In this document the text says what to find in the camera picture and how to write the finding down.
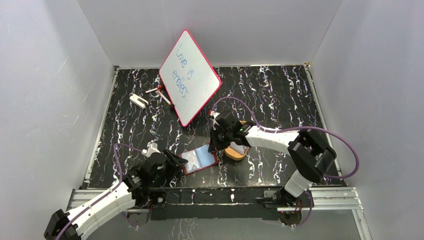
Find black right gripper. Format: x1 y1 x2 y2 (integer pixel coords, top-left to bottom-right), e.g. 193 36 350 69
208 126 233 153

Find red leather card holder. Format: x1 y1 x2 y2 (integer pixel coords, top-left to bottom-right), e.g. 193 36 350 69
179 144 219 176

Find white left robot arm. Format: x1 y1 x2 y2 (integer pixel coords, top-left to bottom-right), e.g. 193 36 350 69
43 147 188 240

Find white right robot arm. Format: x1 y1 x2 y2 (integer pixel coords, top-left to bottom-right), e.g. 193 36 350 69
208 111 337 207

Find orange oval tray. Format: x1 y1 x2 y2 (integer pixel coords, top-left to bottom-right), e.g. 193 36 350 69
223 120 252 162

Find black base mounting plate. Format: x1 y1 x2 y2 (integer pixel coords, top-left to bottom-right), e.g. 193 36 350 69
150 186 283 221

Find pink framed whiteboard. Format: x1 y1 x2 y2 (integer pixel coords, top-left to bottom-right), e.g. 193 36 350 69
159 29 222 127

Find white whiteboard eraser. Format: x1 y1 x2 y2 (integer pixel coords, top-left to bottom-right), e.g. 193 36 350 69
129 93 149 109

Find red capped marker pen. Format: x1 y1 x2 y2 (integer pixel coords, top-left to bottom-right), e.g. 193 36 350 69
145 85 163 94

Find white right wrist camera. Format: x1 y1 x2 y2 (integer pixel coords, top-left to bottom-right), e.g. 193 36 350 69
209 111 220 130

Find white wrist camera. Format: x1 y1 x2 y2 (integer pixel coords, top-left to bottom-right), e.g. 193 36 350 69
141 142 161 158
209 111 220 130

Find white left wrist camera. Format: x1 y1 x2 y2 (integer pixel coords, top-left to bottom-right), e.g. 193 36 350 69
141 142 161 158

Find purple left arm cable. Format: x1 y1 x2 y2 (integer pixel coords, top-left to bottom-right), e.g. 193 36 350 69
54 143 145 240

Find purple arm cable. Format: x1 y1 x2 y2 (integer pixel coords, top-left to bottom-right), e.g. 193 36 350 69
54 143 145 240
211 96 360 228

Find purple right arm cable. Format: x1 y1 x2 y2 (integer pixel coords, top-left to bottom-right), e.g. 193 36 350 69
211 96 360 228

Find aluminium rail frame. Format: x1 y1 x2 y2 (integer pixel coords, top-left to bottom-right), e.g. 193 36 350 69
66 64 372 240

